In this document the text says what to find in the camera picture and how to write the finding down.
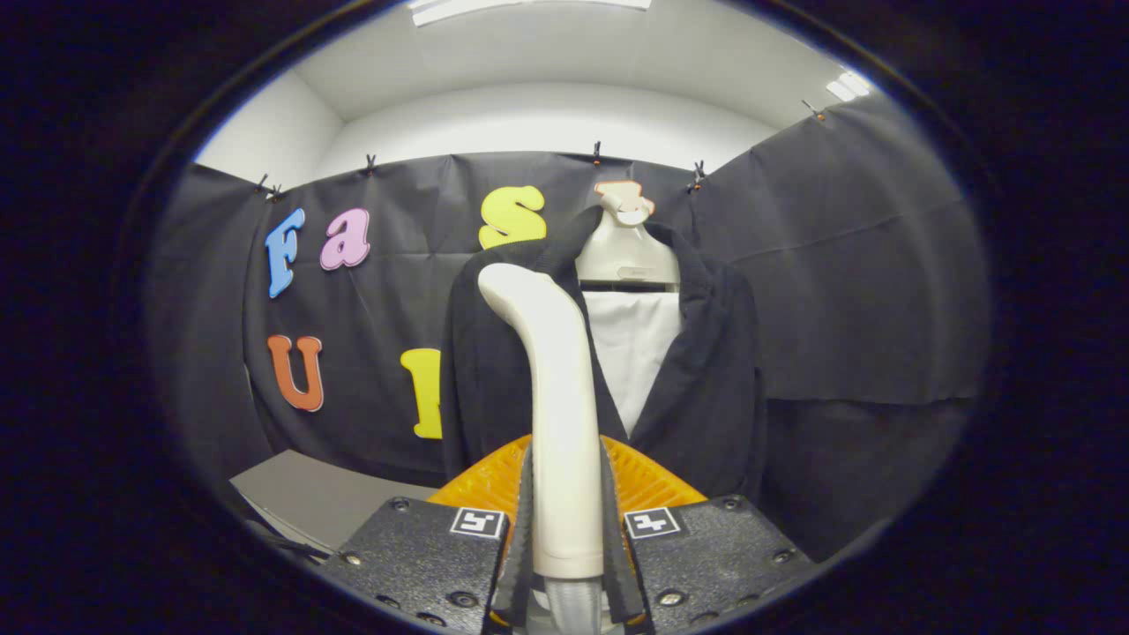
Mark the white garment steamer head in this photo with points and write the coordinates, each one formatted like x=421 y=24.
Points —
x=564 y=441

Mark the long ceiling light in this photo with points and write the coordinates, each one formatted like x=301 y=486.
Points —
x=529 y=7

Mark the grey cabinet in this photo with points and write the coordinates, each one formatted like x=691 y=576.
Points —
x=326 y=498

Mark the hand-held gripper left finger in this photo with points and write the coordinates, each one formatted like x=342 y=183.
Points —
x=516 y=582

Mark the black backdrop cloth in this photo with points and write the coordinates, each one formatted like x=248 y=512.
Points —
x=864 y=265

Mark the row of black clips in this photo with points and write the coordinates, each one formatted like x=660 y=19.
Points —
x=597 y=154

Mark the black jacket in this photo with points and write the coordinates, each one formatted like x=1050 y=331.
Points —
x=706 y=397

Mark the small ceiling light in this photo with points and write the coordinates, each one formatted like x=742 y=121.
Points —
x=847 y=86

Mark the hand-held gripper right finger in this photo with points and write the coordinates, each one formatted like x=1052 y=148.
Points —
x=617 y=582

